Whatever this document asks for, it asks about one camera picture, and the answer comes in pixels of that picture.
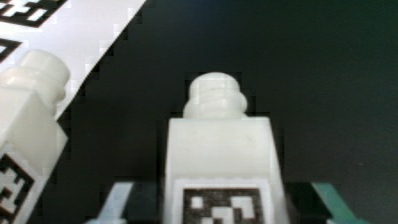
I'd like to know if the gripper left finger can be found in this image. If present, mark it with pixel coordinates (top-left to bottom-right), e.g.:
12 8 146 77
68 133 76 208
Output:
83 182 162 224

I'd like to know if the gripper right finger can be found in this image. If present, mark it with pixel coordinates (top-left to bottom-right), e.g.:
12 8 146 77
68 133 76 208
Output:
284 182 371 224

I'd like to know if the white leg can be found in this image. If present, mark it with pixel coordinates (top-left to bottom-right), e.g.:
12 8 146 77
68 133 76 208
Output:
0 50 69 224
162 72 290 224

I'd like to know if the white sheet with tags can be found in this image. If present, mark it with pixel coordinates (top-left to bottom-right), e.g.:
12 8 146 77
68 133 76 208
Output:
0 0 147 116

